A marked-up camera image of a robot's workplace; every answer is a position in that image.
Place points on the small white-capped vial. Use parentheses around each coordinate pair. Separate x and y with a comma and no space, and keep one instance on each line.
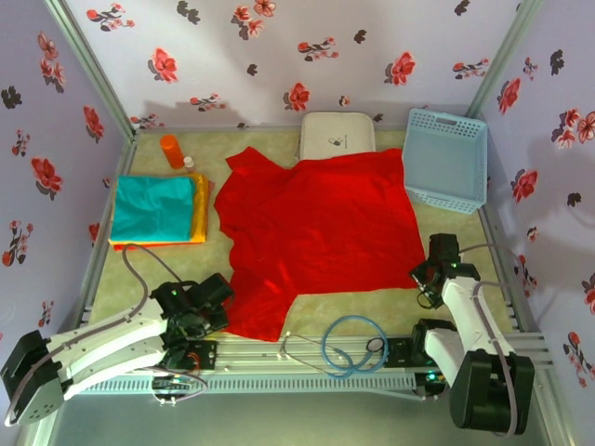
(189,163)

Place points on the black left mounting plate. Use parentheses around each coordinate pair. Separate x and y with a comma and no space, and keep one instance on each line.
(207,355)

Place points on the aluminium right corner post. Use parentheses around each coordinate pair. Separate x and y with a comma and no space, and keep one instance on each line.
(504,53)

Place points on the left circuit board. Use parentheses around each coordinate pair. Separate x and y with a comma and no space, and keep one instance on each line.
(172,383)

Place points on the folded yellow t-shirt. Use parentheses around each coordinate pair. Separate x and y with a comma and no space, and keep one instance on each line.
(200,209)

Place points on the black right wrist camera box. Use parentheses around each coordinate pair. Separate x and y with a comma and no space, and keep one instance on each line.
(444,248)

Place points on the blue stethoscope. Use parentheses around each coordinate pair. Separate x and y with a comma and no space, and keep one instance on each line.
(375,344)

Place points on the circuit board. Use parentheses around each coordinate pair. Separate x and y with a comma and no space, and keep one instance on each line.
(432,377)
(172,383)

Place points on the white zip case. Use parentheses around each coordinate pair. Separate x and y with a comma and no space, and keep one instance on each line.
(337,135)

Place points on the light blue perforated basket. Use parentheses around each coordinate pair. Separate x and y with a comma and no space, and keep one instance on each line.
(444,162)

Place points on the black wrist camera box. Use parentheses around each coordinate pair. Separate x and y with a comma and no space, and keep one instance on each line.
(444,248)
(216,290)

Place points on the red t-shirt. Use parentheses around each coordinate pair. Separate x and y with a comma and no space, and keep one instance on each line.
(316,223)

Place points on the orange pill bottle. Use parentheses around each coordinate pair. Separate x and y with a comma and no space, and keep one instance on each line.
(173,153)

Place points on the black mounting plate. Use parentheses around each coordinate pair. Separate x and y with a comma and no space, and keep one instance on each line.
(400,353)
(207,355)

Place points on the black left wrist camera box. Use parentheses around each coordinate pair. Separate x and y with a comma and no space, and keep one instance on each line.
(216,290)

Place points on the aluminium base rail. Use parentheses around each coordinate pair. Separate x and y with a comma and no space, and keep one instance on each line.
(260,355)

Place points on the aluminium corner post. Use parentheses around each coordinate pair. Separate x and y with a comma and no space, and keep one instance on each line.
(504,53)
(93,69)

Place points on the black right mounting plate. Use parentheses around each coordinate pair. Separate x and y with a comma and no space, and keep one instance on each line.
(400,353)

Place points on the aluminium left side rail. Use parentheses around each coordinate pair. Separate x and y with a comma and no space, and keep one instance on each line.
(125,158)

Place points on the right circuit board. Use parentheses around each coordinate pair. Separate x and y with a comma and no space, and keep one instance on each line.
(432,377)

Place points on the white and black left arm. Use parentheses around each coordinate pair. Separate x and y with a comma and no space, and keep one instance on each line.
(102,348)

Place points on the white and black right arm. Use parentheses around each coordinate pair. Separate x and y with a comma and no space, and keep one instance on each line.
(465,316)

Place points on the aluminium left corner post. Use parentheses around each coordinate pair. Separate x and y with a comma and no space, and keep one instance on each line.
(93,69)

